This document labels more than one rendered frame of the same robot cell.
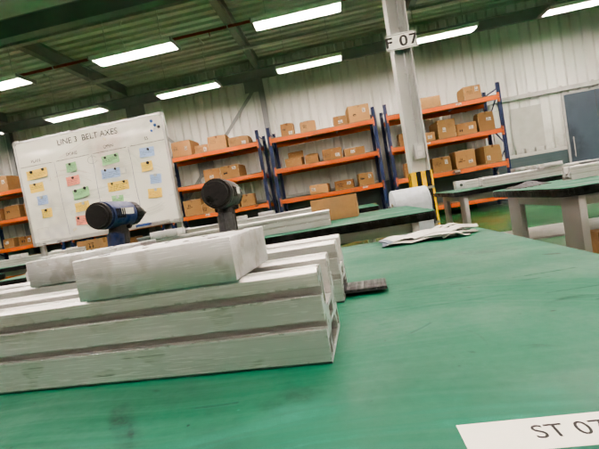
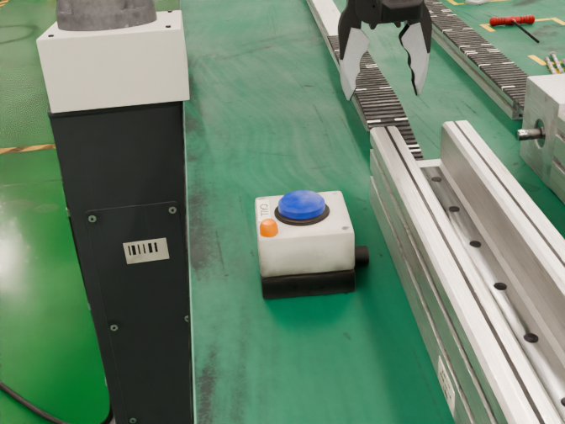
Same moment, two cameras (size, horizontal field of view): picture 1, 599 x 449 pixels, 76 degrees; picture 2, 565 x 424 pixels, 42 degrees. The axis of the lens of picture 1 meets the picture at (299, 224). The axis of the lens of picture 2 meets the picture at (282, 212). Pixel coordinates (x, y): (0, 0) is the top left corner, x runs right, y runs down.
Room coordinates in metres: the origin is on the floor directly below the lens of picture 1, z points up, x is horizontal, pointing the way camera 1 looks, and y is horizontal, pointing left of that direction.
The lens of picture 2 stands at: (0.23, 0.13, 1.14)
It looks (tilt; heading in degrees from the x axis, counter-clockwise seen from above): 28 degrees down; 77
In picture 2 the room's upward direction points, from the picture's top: 4 degrees counter-clockwise
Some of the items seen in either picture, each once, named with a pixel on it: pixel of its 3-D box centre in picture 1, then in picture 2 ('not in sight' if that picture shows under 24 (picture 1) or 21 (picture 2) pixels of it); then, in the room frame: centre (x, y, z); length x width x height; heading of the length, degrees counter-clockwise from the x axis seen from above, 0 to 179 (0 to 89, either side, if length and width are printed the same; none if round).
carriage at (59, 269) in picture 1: (98, 269); not in sight; (0.63, 0.34, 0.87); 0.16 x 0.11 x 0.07; 80
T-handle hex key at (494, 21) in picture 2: not in sight; (524, 29); (0.95, 1.29, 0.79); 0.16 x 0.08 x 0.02; 77
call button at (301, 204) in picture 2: not in sight; (301, 209); (0.37, 0.68, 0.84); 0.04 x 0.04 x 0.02
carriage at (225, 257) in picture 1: (182, 273); not in sight; (0.40, 0.13, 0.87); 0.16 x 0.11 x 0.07; 80
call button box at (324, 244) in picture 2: not in sight; (313, 241); (0.38, 0.67, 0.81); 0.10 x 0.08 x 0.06; 170
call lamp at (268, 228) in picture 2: not in sight; (268, 226); (0.33, 0.65, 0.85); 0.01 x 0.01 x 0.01
